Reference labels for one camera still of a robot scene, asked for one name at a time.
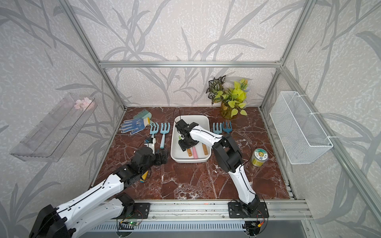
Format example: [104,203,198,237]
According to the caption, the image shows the blue rake pink handle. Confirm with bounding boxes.
[140,171,149,183]

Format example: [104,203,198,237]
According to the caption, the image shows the light blue hand rake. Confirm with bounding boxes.
[160,123,171,149]

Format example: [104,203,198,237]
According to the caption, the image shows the teal rake white handle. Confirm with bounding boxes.
[149,122,159,138]

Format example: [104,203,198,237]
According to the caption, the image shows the green rake wooden handle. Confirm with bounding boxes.
[202,144,208,155]

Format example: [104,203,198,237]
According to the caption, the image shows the white storage box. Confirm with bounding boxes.
[170,115,212,163]

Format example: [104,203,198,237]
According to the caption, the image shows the purple rake pink handle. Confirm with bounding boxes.
[192,146,198,159]

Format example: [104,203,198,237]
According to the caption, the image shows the teal rake light handle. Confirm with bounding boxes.
[212,123,223,134]

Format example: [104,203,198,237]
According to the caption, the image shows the blue rake yellow handle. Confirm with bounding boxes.
[222,121,233,134]

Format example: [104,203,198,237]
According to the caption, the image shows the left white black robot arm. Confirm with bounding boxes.
[29,146,168,238]

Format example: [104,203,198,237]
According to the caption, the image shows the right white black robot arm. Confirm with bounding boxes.
[176,123,261,216]

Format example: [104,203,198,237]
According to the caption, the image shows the blue white work glove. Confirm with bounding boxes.
[119,118,150,135]

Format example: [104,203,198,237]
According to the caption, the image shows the teal green work glove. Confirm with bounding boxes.
[133,109,153,124]

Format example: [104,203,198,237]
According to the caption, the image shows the dark patterned leaf plant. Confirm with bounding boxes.
[206,75,226,105]

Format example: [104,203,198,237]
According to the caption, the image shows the green potted plant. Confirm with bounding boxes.
[219,79,248,120]

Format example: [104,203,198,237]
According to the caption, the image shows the pink artificial flowers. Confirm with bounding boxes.
[73,97,95,111]

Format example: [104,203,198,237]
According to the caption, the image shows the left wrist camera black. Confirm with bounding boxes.
[175,119,199,133]

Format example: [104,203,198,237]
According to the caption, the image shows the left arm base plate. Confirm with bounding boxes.
[115,202,151,220]

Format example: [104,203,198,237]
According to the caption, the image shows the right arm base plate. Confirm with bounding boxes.
[228,200,269,219]

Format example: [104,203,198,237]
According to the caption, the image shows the clear acrylic wall shelf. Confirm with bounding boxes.
[10,93,98,162]

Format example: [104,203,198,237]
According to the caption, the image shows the aluminium frame crossbar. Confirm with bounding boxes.
[98,61,281,68]

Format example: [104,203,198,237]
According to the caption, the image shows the white wire mesh basket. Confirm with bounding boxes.
[269,91,333,165]

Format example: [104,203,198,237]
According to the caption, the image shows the aluminium front rail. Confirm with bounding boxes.
[65,200,313,222]

